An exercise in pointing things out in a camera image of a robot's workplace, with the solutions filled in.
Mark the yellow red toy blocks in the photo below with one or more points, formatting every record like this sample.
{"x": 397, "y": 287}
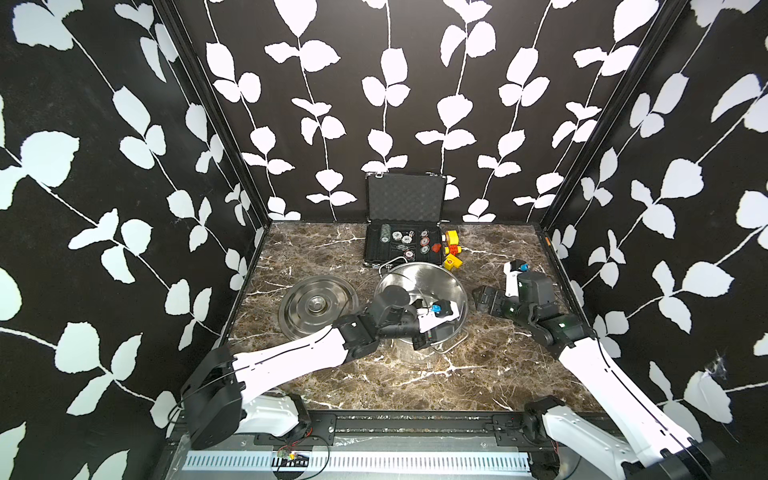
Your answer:
{"x": 452, "y": 250}

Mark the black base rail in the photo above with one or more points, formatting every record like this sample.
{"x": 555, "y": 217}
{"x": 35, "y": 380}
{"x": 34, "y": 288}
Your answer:
{"x": 502, "y": 428}

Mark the white perforated cable duct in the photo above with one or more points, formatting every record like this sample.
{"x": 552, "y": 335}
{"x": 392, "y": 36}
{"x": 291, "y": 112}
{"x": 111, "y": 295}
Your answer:
{"x": 431, "y": 463}

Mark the black open case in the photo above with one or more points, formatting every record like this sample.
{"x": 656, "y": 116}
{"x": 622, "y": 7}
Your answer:
{"x": 404, "y": 218}

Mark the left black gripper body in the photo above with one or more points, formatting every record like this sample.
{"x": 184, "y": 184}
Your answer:
{"x": 423, "y": 339}

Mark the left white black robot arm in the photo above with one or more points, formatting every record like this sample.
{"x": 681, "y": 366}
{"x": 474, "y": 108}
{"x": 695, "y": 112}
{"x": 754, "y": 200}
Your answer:
{"x": 234, "y": 394}

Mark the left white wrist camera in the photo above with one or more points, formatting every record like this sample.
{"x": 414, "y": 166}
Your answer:
{"x": 440, "y": 312}

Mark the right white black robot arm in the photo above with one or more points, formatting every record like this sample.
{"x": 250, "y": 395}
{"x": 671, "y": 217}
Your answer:
{"x": 651, "y": 445}

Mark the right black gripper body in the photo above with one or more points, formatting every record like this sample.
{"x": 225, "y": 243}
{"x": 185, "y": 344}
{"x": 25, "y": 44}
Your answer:
{"x": 502, "y": 305}

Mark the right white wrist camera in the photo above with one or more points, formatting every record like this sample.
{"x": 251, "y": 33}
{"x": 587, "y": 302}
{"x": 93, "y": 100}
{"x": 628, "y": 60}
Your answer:
{"x": 512, "y": 270}

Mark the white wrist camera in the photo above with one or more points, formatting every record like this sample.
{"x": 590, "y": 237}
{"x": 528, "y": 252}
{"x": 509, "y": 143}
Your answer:
{"x": 512, "y": 270}
{"x": 440, "y": 312}

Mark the stainless steel pot lid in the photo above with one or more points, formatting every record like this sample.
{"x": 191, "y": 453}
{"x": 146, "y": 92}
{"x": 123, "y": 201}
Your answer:
{"x": 314, "y": 303}

